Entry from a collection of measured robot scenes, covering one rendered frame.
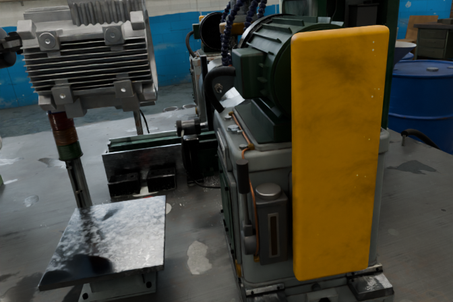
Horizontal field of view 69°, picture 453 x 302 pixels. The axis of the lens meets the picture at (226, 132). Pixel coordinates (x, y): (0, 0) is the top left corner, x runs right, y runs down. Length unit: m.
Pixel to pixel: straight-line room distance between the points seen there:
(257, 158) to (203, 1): 6.32
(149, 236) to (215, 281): 0.18
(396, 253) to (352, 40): 0.61
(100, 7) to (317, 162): 0.44
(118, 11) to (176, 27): 6.08
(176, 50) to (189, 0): 0.95
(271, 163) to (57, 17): 0.44
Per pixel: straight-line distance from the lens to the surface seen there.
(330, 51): 0.46
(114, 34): 0.58
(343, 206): 0.56
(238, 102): 0.89
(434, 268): 0.93
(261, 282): 0.71
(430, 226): 1.07
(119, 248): 0.80
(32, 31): 0.64
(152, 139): 1.35
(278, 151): 0.56
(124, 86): 0.60
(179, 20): 6.70
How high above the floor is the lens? 1.39
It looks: 21 degrees down
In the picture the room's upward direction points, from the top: 5 degrees counter-clockwise
